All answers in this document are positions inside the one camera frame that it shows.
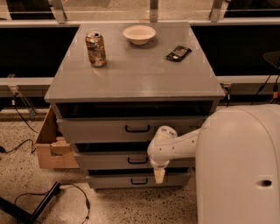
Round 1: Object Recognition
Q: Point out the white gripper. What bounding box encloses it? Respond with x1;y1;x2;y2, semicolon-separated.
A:
150;158;170;184

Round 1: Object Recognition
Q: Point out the grey drawer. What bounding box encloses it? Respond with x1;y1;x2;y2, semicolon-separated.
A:
57;116;206;144
86;172;190;190
73;150;201;171

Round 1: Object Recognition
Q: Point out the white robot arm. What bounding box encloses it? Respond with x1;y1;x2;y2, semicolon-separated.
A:
147;104;280;224

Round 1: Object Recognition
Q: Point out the grey top drawer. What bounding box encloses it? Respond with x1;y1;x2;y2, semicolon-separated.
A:
57;116;206;144

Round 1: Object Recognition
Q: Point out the grey bottom drawer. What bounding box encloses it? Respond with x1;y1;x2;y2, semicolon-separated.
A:
86;172;190;190

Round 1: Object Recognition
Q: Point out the grey drawer cabinet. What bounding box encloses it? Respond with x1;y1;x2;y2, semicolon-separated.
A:
45;22;225;177

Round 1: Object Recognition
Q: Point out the cardboard box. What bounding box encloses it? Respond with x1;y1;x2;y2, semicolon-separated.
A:
35;108;79;169

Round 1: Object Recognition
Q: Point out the black snack wrapper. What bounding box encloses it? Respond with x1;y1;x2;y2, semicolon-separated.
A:
166;45;192;62

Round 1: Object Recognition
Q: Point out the white paper bowl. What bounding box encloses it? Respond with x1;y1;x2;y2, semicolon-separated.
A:
122;25;156;46

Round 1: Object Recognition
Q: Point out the dented gold soda can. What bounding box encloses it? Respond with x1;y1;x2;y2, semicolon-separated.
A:
85;31;106;67

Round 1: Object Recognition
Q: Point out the black stand leg left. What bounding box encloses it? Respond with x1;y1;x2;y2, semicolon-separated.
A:
0;182;61;224

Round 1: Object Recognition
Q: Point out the metal window railing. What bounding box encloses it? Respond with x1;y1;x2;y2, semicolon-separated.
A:
0;0;280;25

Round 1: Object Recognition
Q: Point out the black cable near stand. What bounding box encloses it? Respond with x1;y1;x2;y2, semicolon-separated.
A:
13;183;91;224

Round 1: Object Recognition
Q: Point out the black cable left floor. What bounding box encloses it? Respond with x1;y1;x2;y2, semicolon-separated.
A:
0;92;39;155

